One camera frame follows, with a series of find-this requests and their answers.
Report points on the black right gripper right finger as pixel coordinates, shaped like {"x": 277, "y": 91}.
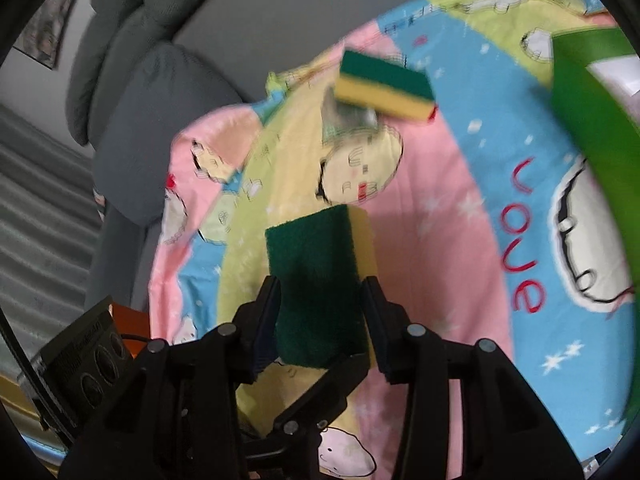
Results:
{"x": 507, "y": 433}

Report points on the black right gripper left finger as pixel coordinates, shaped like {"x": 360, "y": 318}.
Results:
{"x": 191, "y": 427}

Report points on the yellow green sponge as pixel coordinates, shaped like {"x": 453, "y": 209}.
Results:
{"x": 385, "y": 86}
{"x": 321, "y": 260}

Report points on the clear bag with steel wool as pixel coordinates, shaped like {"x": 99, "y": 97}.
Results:
{"x": 340, "y": 119}

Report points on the colourful cartoon bed sheet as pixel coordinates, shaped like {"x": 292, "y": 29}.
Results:
{"x": 459, "y": 206}

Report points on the grey sofa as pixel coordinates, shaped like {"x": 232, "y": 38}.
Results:
{"x": 132, "y": 90}

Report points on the framed wall picture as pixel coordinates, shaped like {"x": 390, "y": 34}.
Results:
{"x": 41, "y": 38}

